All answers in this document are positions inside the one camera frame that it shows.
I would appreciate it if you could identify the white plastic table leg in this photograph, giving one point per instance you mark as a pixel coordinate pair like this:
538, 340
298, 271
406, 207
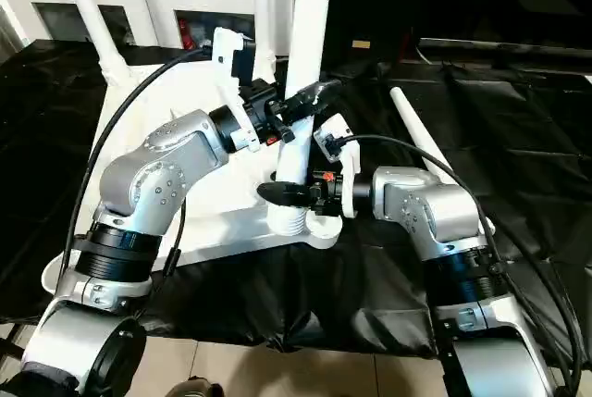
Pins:
414, 124
262, 13
92, 22
307, 22

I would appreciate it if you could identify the small tan label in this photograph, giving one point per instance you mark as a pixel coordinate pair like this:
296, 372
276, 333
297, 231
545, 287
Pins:
362, 44

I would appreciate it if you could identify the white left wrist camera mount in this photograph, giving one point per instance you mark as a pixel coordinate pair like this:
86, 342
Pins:
226, 54

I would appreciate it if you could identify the black folding stand frame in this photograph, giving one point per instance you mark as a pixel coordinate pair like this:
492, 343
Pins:
11, 343

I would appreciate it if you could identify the grey curtain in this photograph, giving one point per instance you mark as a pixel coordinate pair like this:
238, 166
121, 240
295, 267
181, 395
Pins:
7, 31

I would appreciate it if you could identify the long dark bar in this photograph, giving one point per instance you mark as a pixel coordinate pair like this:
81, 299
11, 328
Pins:
509, 49

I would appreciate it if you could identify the black mat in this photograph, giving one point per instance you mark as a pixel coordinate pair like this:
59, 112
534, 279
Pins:
509, 147

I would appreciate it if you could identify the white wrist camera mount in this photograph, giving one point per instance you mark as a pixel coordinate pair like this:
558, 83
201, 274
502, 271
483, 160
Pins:
349, 156
226, 54

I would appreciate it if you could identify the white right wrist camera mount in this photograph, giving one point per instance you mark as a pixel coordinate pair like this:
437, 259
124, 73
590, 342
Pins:
349, 156

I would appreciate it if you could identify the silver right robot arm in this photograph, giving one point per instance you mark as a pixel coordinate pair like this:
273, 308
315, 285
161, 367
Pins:
430, 212

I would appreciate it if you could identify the white plastic table top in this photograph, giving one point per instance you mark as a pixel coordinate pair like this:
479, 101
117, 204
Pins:
217, 212

